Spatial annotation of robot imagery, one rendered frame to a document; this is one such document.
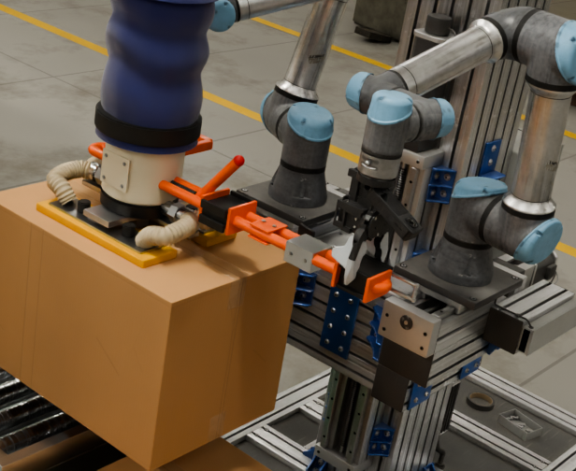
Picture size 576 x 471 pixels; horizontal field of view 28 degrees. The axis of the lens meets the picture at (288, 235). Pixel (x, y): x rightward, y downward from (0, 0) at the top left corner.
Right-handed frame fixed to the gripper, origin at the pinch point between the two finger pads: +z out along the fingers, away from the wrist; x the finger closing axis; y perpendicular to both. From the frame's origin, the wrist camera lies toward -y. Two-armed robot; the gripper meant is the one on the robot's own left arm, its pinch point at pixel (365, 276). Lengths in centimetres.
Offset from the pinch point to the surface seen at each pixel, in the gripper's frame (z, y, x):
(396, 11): 91, 374, -590
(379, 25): 106, 389, -592
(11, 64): 117, 432, -270
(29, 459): 61, 55, 29
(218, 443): 66, 39, -15
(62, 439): 59, 56, 20
